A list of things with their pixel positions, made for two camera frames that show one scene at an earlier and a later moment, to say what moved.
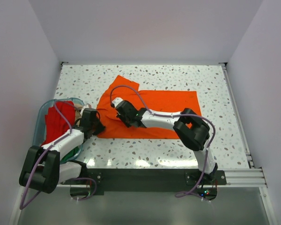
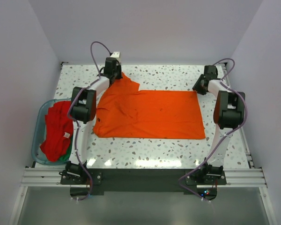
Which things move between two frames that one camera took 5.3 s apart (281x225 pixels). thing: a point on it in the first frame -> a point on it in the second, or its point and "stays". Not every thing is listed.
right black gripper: (121, 117) -> (196, 87)
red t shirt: (55, 125) stays
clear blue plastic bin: (40, 130) stays
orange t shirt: (156, 102) stays
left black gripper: (100, 128) -> (119, 66)
